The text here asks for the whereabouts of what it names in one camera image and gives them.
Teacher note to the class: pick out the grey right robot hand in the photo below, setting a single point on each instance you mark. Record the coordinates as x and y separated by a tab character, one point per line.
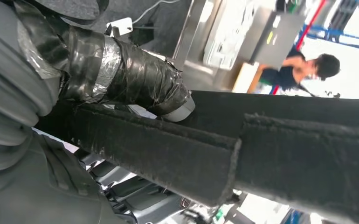
136	77

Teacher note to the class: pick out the white power strip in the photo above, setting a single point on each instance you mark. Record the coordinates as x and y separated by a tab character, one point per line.
120	26

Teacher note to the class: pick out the large stamped metal plate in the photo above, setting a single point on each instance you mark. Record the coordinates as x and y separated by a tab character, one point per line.
229	37

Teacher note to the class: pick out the cardboard box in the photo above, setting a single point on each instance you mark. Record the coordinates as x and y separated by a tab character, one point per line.
255	79

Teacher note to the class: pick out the person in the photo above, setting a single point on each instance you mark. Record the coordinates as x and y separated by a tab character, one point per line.
287	77

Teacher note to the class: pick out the grey laptop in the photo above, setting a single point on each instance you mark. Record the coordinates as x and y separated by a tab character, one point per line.
284	43

